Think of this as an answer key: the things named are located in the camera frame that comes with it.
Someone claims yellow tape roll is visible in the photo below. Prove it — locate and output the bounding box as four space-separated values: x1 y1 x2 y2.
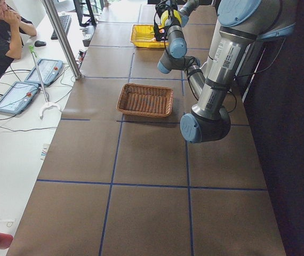
160 10 181 27

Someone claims brown wicker basket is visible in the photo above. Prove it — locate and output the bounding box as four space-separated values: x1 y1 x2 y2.
117 83 173 118

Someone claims yellow plastic basket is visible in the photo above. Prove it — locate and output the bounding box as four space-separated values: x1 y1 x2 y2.
130 24 169 49

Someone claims far teach pendant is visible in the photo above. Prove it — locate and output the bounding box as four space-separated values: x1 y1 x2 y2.
25 59 63 86

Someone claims teach pendant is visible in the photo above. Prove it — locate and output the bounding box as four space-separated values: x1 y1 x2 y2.
25 59 63 86
0 82 39 115

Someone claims black monitor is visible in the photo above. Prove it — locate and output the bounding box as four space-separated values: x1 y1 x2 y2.
73 0 97 27

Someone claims near teach pendant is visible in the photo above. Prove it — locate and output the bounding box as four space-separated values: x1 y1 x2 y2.
0 82 39 115

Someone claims black keyboard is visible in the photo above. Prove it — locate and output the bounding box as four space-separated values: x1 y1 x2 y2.
51 14 72 41

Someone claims black computer mouse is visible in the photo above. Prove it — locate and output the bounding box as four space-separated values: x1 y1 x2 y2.
34 40 46 47

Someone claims white reach grabber tool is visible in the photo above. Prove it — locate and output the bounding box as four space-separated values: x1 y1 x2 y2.
28 45 61 119

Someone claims seated person in black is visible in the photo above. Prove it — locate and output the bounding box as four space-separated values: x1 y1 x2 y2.
0 1 37 78

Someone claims aluminium frame post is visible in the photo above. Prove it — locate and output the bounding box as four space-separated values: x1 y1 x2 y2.
42 0 82 80

